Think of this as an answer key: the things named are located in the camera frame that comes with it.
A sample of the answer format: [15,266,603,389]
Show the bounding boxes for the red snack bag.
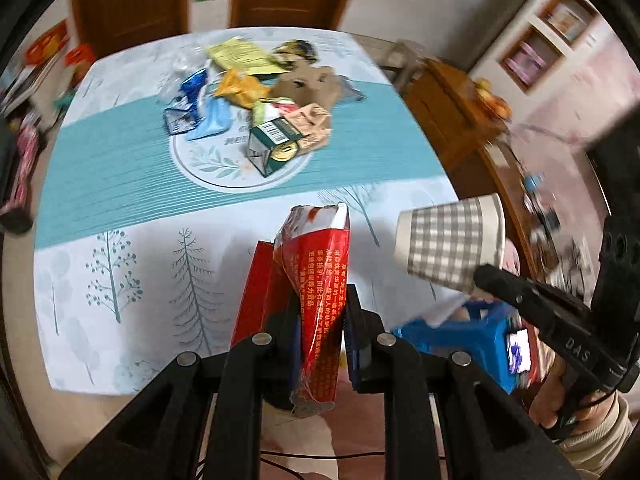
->
[231,203,350,418]

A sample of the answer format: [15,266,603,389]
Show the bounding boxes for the black gold snack wrapper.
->
[270,39,319,70]

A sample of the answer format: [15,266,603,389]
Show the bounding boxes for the green brown milk carton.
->
[246,117,303,177]

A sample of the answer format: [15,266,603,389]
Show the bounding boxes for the yellow paper leaflet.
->
[207,37,286,76]

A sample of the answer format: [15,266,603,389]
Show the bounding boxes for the pink hoverboard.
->
[1,120,41,234]

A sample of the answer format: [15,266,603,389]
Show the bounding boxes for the clear plastic bottle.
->
[157,48,208,103]

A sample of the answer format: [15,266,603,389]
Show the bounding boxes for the black cable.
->
[196,448,446,480]

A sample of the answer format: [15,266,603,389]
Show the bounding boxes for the blue white snack bag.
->
[163,67,208,136]

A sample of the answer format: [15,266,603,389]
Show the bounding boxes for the orange yellow wrapper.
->
[214,68,269,110]

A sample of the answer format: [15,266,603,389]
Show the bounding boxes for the teal white patterned tablecloth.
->
[34,28,460,394]

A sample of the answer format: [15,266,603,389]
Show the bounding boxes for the blue plastic stool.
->
[393,300,540,393]

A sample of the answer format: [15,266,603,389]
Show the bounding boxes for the person right hand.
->
[528,356,616,436]

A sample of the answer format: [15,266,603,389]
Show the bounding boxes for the pink dumbbells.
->
[503,41,547,87]

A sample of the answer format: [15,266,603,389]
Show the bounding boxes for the fruit bowl with oranges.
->
[474,78,512,122]

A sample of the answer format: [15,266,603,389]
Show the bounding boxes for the framed photo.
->
[544,0,592,44]

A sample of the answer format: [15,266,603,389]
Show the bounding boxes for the wooden side cabinet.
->
[404,60,559,282]

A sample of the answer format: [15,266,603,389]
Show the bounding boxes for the checked paper cup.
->
[394,193,506,294]

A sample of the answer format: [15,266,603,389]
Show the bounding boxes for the tangled cables and chargers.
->
[519,169,597,291]

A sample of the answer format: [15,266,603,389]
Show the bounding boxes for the light blue face mask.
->
[186,96,233,141]

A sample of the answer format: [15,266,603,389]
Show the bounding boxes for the brown cardboard cup carrier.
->
[269,63,366,112]

